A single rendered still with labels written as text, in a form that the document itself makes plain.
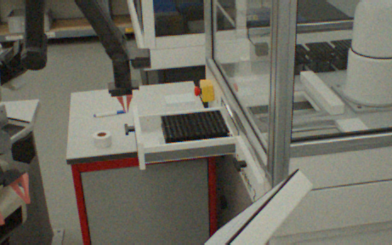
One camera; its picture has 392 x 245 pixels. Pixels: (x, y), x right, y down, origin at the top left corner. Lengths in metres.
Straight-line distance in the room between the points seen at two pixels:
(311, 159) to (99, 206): 1.04
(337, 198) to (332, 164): 0.11
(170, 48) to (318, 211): 1.37
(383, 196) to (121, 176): 1.02
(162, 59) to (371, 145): 1.43
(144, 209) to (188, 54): 0.84
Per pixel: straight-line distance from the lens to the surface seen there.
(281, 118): 1.44
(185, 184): 2.27
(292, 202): 1.11
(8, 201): 1.91
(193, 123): 2.01
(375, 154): 1.60
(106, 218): 2.32
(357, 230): 1.73
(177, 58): 2.76
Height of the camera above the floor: 1.81
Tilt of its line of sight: 27 degrees down
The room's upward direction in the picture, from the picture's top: 2 degrees counter-clockwise
